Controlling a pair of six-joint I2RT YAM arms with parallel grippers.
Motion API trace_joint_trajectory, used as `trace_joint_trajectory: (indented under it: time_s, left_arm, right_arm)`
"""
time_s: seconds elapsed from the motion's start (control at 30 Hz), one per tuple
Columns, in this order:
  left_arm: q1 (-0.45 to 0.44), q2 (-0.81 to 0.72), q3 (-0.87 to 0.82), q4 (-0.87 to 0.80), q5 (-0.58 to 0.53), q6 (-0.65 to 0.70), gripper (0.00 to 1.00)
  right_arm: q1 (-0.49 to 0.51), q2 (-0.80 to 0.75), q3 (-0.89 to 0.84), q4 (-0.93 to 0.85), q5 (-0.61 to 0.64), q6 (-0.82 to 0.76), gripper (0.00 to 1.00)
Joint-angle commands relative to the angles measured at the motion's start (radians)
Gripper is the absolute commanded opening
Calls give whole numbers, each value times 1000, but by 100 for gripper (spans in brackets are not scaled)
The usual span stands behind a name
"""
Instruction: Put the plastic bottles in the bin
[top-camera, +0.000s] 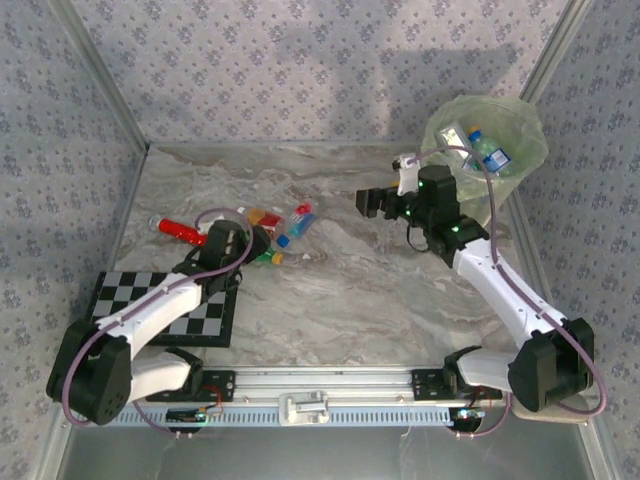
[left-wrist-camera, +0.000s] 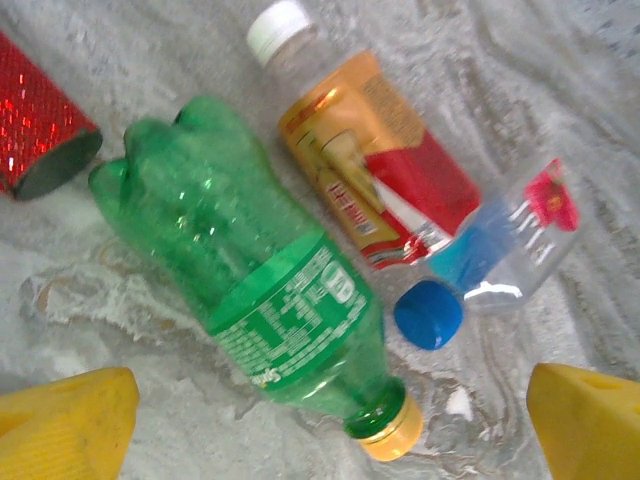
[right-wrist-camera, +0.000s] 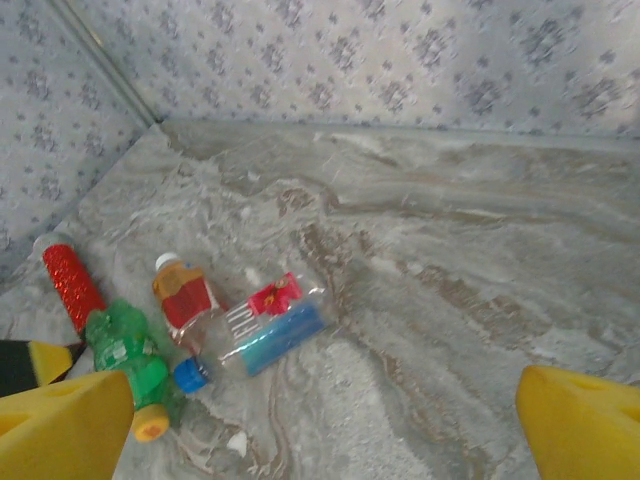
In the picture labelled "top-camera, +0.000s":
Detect small green plastic bottle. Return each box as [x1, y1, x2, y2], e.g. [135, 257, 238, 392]
[249, 247, 284, 267]

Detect clear square plastic container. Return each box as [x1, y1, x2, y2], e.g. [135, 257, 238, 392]
[436, 121, 469, 152]

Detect clear bottle blue cap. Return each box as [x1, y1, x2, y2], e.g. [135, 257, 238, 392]
[275, 233, 316, 259]
[466, 124, 512, 177]

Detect clear bin with green bag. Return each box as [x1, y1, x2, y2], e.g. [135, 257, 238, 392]
[419, 94, 551, 231]

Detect orange red label bottle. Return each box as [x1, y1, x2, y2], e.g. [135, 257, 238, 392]
[236, 205, 287, 237]

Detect blue bottle red cap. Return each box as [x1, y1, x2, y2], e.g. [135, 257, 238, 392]
[287, 200, 319, 238]

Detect red glitter tube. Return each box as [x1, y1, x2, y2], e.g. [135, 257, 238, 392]
[148, 213, 209, 248]

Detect black grey checkerboard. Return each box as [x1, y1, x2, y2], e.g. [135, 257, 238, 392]
[82, 270, 240, 349]

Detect small circuit board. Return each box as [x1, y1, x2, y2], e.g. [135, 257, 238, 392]
[448, 406, 487, 427]
[165, 406, 210, 425]

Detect white plastic clamp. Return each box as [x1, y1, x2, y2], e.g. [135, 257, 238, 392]
[277, 390, 332, 427]

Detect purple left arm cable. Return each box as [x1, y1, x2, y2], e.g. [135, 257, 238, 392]
[62, 207, 256, 441]

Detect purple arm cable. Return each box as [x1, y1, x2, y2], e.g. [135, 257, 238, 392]
[405, 145, 609, 442]
[62, 207, 256, 441]

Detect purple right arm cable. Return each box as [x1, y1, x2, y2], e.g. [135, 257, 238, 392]
[405, 145, 609, 442]

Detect aluminium table side rail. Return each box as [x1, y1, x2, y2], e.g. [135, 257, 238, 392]
[37, 143, 151, 480]
[505, 192, 619, 480]

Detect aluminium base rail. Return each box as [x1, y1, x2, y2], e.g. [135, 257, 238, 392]
[199, 367, 504, 404]

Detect aluminium frame post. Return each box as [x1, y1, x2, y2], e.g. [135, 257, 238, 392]
[47, 0, 152, 151]
[518, 0, 597, 100]

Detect slotted grey cable duct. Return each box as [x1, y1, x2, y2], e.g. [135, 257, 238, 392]
[119, 399, 467, 429]

